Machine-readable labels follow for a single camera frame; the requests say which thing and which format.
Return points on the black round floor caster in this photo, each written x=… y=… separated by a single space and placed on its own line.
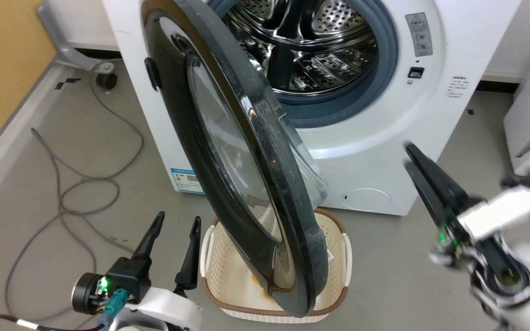
x=106 y=81

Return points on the blue energy label sticker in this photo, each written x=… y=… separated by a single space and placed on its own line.
x=187 y=181

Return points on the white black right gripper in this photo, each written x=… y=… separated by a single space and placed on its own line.
x=499 y=214

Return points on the white front-load washing machine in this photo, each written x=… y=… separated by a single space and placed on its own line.
x=384 y=138

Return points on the grey warning sticker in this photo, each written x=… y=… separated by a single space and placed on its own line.
x=419 y=34

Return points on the grey rubber door gasket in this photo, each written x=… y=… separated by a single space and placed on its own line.
x=386 y=69

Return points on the cream basket with brown rim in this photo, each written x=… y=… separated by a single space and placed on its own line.
x=228 y=269

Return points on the round white filter cover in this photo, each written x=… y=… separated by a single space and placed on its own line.
x=366 y=200

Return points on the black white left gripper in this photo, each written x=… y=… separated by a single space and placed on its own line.
x=127 y=280

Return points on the black round washer door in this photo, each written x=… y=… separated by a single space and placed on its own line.
x=284 y=193

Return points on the shiny steel washer drum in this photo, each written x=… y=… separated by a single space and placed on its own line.
x=329 y=59

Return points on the black door hinge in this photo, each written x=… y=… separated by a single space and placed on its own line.
x=152 y=73

